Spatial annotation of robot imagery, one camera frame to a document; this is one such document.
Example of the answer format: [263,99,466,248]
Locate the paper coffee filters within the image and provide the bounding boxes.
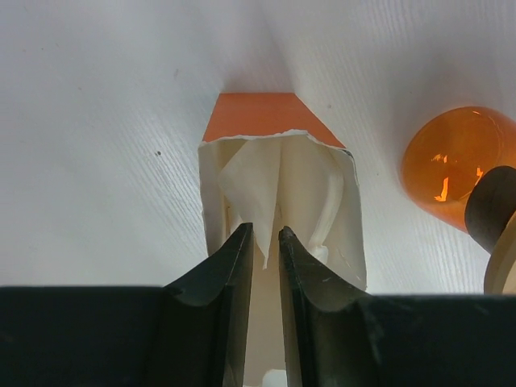
[223,135,343,263]

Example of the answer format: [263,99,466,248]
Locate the orange glass beaker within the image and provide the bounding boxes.
[401,106,515,231]

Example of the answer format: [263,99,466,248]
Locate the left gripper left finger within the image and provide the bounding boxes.
[1,223,253,386]

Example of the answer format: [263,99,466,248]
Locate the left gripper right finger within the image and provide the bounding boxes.
[279,227,515,386]

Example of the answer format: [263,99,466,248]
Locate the wooden ring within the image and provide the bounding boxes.
[463,164,516,295]

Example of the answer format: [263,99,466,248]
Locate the orange filter box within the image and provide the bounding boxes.
[198,93,367,386]

